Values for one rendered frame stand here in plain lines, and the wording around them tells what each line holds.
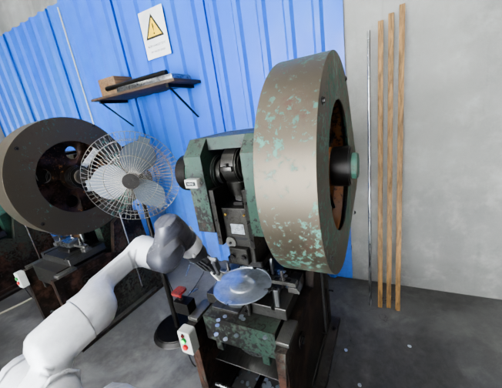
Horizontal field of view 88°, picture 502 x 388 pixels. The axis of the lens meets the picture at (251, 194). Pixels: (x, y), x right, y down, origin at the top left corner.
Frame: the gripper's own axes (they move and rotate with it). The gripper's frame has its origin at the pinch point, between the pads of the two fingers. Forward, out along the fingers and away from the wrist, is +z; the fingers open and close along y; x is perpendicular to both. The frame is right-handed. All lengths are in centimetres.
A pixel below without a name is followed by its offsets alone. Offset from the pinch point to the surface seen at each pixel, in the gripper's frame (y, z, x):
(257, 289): 8.4, 24.6, 5.1
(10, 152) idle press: -132, -50, 34
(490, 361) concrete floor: 119, 125, 21
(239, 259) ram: 0.1, 13.8, 14.2
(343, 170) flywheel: 49, -20, 37
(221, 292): -8.0, 21.2, -0.4
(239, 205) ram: 0.9, -4.0, 33.2
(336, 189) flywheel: 42, 11, 55
